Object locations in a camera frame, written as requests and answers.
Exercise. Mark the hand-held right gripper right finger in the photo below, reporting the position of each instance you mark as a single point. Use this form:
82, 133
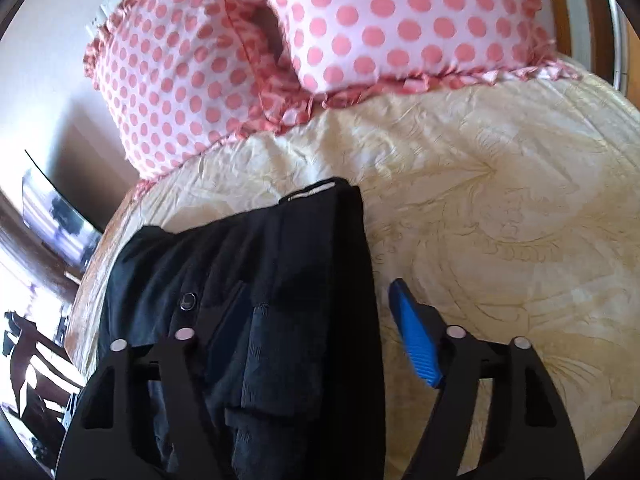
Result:
415, 335

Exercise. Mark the black pants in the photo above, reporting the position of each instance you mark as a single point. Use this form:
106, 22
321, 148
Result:
300, 260

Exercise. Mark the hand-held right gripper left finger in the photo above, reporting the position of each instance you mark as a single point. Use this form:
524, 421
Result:
227, 330

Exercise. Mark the pink polka dot pillow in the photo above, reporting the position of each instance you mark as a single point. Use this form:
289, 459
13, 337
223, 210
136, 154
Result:
400, 25
175, 85

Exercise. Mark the flat screen television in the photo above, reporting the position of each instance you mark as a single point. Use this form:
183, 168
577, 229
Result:
60, 220

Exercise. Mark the cream patterned bedspread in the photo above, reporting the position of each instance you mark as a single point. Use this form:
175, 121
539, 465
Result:
500, 210

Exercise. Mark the wooden chair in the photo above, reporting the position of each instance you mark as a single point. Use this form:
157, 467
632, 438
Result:
40, 360

